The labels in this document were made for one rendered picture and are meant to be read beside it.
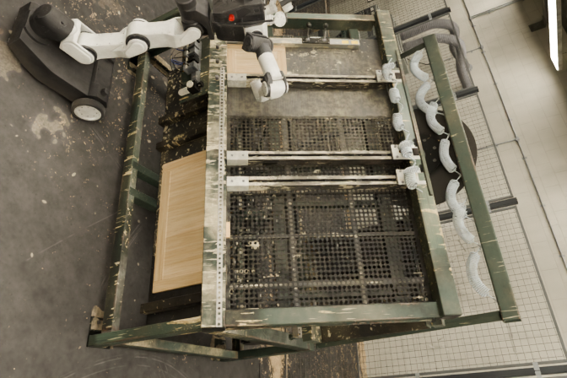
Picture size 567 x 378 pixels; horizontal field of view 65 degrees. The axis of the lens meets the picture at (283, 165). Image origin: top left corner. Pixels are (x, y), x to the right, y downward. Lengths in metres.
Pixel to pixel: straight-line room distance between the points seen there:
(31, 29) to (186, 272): 1.65
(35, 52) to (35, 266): 1.19
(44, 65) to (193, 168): 1.07
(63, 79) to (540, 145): 6.78
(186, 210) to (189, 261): 0.34
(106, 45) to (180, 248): 1.31
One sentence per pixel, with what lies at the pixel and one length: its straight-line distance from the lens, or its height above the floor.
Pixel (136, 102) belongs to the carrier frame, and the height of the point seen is 0.14.
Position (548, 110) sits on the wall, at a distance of 8.35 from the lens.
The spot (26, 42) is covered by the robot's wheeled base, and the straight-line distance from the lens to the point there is 2.96.
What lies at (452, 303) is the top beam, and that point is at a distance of 2.56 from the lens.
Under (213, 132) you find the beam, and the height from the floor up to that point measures 0.84.
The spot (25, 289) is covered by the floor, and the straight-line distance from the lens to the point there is 2.71.
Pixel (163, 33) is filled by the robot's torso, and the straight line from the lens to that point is 2.83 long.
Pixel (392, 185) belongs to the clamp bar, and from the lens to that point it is 2.74.
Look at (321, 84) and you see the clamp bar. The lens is 3.07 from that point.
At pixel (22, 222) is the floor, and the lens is 2.76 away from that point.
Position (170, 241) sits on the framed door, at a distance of 2.97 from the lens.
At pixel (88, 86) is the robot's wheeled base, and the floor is 0.17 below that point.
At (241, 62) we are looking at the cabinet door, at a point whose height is 0.97.
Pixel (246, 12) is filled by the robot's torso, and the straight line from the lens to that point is 2.61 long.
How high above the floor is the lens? 2.21
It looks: 22 degrees down
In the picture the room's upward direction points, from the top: 73 degrees clockwise
